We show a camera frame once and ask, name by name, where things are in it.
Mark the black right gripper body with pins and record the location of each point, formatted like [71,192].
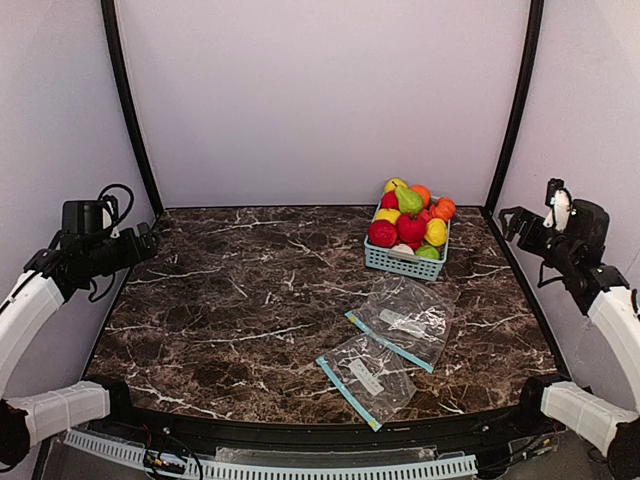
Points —
[523,229]

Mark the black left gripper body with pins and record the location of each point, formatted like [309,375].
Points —
[145,240]

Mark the red tomato with stem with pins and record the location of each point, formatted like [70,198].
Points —
[411,229]

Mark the clear zip bag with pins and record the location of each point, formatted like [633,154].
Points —
[370,377]
[407,317]

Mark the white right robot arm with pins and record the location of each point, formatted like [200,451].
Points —
[571,239]

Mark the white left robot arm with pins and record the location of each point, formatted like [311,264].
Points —
[89,244]

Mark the orange pumpkin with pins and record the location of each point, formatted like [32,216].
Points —
[443,208]

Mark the yellow lemon right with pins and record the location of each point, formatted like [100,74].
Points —
[437,232]

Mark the green lime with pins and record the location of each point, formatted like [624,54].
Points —
[428,251]

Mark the orange fruit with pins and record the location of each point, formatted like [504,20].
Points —
[424,193]

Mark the green pear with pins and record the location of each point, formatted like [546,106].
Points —
[409,201]

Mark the white garlic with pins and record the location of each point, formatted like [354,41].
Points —
[403,248]

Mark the light blue plastic basket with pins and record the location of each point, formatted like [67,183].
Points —
[414,266]

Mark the yellow apple front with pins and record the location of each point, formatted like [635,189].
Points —
[386,214]

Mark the red apple back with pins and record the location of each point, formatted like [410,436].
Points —
[389,201]

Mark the yellow fruit back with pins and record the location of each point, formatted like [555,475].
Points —
[393,183]

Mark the red wrinkled fruit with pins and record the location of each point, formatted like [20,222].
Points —
[383,234]

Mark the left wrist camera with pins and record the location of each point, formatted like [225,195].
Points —
[110,215]

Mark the black front table rail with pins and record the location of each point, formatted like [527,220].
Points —
[488,432]

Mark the white slotted cable duct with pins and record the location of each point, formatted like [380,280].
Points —
[233,463]

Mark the black right frame post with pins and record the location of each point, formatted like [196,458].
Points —
[525,73]

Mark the black frame post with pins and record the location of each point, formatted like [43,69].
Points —
[125,95]
[525,73]

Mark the black left frame post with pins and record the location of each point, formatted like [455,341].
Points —
[125,95]

